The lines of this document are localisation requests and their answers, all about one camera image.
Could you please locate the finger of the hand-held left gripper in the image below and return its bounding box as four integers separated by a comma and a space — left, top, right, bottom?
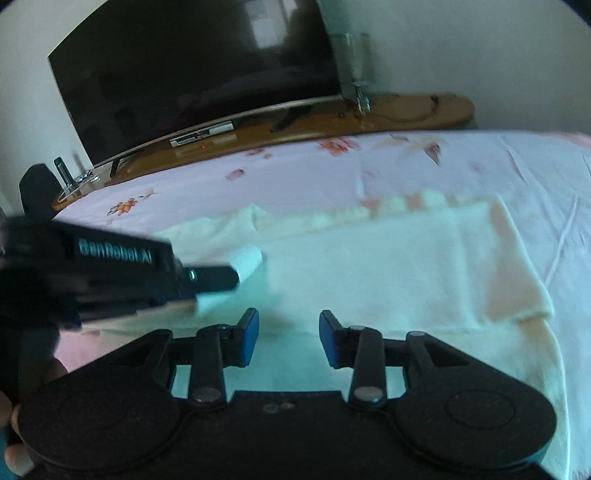
178, 246, 266, 296
76, 292, 232, 329

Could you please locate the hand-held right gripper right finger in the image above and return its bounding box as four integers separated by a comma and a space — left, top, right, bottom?
320, 310, 467, 411

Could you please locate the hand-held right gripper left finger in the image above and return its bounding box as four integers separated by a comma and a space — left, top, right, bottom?
115, 308, 260, 409

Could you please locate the cream small garment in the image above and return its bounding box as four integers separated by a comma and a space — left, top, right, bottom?
78, 194, 575, 480

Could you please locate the person's left hand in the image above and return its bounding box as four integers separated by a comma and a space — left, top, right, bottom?
0, 392, 37, 472

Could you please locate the clear glass tray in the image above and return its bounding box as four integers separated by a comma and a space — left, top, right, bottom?
59, 170, 101, 200

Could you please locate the small dark bottle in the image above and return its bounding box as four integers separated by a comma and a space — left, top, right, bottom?
54, 157, 73, 191

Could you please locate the white flat device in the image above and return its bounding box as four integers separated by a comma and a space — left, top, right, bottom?
169, 120, 235, 148

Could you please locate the floral pink bedsheet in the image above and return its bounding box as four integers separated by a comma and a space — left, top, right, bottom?
51, 129, 591, 480

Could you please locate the black flat television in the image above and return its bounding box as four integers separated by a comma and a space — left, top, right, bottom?
47, 0, 343, 168

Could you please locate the wooden television stand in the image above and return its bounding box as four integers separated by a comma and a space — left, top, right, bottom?
51, 91, 476, 213

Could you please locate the clear acrylic stand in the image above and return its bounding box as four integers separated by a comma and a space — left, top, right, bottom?
318, 0, 385, 117

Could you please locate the pink cloth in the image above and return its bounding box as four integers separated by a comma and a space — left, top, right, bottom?
547, 130, 591, 148

